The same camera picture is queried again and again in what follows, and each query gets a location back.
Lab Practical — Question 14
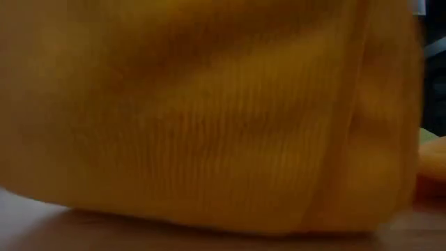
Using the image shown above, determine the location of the orange microfiber towel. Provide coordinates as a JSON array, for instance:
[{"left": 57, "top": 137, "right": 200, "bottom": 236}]
[
  {"left": 0, "top": 0, "right": 426, "bottom": 235},
  {"left": 416, "top": 136, "right": 446, "bottom": 201}
]

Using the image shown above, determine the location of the green microfiber towel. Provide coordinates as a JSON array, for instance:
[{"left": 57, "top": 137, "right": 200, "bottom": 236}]
[{"left": 419, "top": 127, "right": 440, "bottom": 146}]

